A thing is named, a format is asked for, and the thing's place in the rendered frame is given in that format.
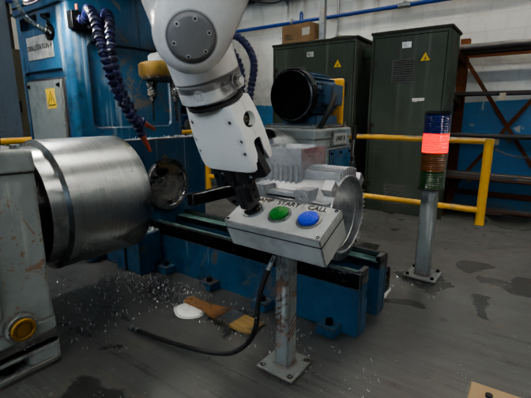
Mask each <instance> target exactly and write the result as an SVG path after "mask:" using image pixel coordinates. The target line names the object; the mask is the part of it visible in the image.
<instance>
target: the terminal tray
mask: <svg viewBox="0 0 531 398"><path fill-rule="evenodd" d="M270 146H271V149H272V156H271V157H270V158H269V159H265V160H266V162H267V163H268V165H269V168H270V170H271V172H270V173H269V174H268V175H267V176H266V177H264V179H265V180H267V179H268V178H269V180H270V181H272V180H273V179H274V181H275V182H276V181H277V180H279V182H282V181H284V182H287V181H289V182H290V183H293V182H295V184H297V183H298V182H302V181H303V179H304V170H306V169H307V167H309V166H311V165H314V164H325V161H326V146H325V145H302V144H288V143H283V144H279V143H276V144H270ZM261 179H263V178H261Z"/></svg>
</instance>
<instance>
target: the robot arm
mask: <svg viewBox="0 0 531 398"><path fill-rule="evenodd" d="M141 2H142V4H143V6H144V8H145V12H146V14H147V16H148V19H149V22H150V24H151V26H152V37H153V42H154V46H155V48H156V51H157V52H158V54H159V56H160V57H161V58H162V59H163V60H164V61H165V63H166V64H167V66H168V69H169V72H170V74H171V78H172V80H173V82H174V84H175V87H176V90H177V93H178V94H179V98H180V100H181V102H182V105H183V106H186V109H187V114H188V118H189V122H190V127H191V130H192V133H193V136H194V140H195V143H196V145H197V147H198V151H199V153H200V155H201V158H202V160H203V162H204V164H205V165H206V166H207V167H210V168H211V170H212V171H215V172H218V173H220V174H222V175H223V176H224V177H225V178H226V179H227V181H228V184H229V186H230V187H235V189H234V191H235V194H236V196H237V199H238V201H239V205H240V208H241V209H246V210H248V211H250V210H251V209H252V208H253V207H254V206H255V205H256V204H257V203H258V202H259V201H260V200H261V198H260V195H259V192H258V188H257V186H256V183H255V180H256V179H257V178H264V177H266V176H267V175H268V174H269V173H270V172H271V170H270V168H269V165H268V163H267V162H266V159H269V158H270V157H271V156H272V149H271V146H270V143H269V139H268V137H267V134H266V130H265V128H264V126H263V123H262V120H261V118H260V116H259V113H258V111H257V109H256V107H255V105H254V103H253V101H252V99H251V98H250V96H249V94H248V93H243V90H242V89H241V87H243V86H244V77H243V75H242V74H241V72H240V69H239V64H238V62H237V58H236V56H235V51H234V48H233V45H232V40H233V37H234V35H235V32H236V30H237V28H238V26H239V23H240V21H241V19H242V17H243V14H244V11H245V9H246V7H247V4H248V2H249V0H141ZM247 173H248V174H247Z"/></svg>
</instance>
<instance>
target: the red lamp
mask: <svg viewBox="0 0 531 398"><path fill-rule="evenodd" d="M449 137H450V134H429V133H423V140H422V141H423V142H422V151H421V152H426V153H448V148H449V147H448V146H449Z"/></svg>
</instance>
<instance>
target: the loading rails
mask: <svg viewBox="0 0 531 398"><path fill-rule="evenodd" d="M226 218H227V217H223V216H217V215H213V214H209V213H205V212H199V211H194V210H191V209H185V212H184V213H181V214H178V215H177V223H172V222H169V221H166V220H155V219H151V222H150V227H152V226H153V228H156V229H157V228H159V230H160V243H161V255H162V264H160V265H157V271H158V272H159V273H162V274H164V275H166V276H167V275H169V274H171V273H173V272H179V273H182V274H184V275H187V276H190V277H193V278H195V279H197V280H200V281H199V288H201V289H202V290H205V291H208V292H212V291H215V290H216V289H218V288H223V289H225V290H227V291H231V292H233V293H236V294H238V295H242V296H244V297H246V298H249V299H252V300H251V301H250V307H251V309H254V310H255V303H256V298H257V294H258V289H259V286H260V283H261V280H262V277H263V274H264V272H265V270H266V266H267V265H268V263H269V260H270V258H271V257H272V255H273V256H275V254H273V253H267V252H265V251H261V250H256V249H253V248H250V247H246V246H241V245H238V244H235V243H233V241H232V238H231V236H230V234H229V232H228V229H227V228H226V227H225V226H226V224H225V222H224V220H225V219H226ZM387 255H388V253H387V252H384V251H380V250H373V249H369V248H366V247H362V246H355V245H352V250H351V251H350V253H349V254H348V256H347V257H345V259H343V260H340V261H333V260H331V261H330V262H329V264H328V265H327V267H325V268H324V267H321V266H317V265H313V264H309V263H306V262H302V261H297V290H296V316H298V317H301V318H304V319H306V320H308V321H313V322H314V323H317V325H316V333H317V334H319V335H321V336H324V337H327V338H329V339H331V340H335V339H336V338H337V337H338V336H339V335H340V334H341V333H344V334H347V335H350V336H353V337H355V338H357V336H358V335H359V334H360V333H361V332H362V331H363V330H364V329H365V322H366V312H367V313H370V314H374V315H377V314H378V313H379V312H380V311H381V310H382V309H383V307H384V295H385V285H386V266H387ZM272 308H276V262H275V263H274V264H273V267H272V269H271V271H270V273H269V276H268V279H267V281H266V283H265V288H264V291H263V294H262V301H261V307H260V312H262V313H264V314H265V313H267V312H268V311H270V310H271V309H272Z"/></svg>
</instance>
